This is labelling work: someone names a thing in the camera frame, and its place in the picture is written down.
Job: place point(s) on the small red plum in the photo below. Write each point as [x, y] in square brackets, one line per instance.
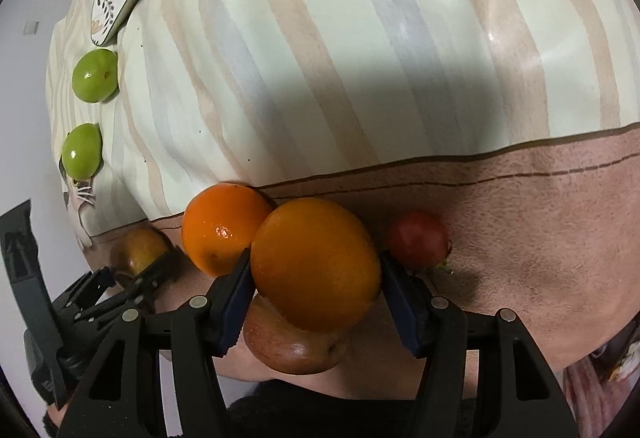
[417, 238]

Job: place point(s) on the large orange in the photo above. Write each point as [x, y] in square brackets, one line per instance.
[315, 263]

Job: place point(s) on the striped cream blanket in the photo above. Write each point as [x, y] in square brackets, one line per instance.
[375, 68]

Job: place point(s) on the brown pear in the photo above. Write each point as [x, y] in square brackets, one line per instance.
[137, 250]

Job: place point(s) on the small orange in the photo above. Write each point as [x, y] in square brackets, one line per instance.
[220, 225]

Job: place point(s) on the pink printed cloth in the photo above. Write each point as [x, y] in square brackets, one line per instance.
[607, 383]

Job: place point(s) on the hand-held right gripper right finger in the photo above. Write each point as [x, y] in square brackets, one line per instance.
[400, 305]

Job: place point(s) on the red apple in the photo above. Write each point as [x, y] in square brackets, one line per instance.
[295, 348]

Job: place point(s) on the white wall socket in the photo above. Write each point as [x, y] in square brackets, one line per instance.
[31, 27]

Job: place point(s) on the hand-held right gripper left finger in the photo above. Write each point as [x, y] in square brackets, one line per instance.
[237, 300]

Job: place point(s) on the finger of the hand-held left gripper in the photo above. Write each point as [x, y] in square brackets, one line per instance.
[102, 279]
[155, 270]

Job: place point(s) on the person's left forearm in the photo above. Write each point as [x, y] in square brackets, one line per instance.
[52, 425]

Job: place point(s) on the green apple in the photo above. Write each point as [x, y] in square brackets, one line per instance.
[95, 76]
[81, 151]

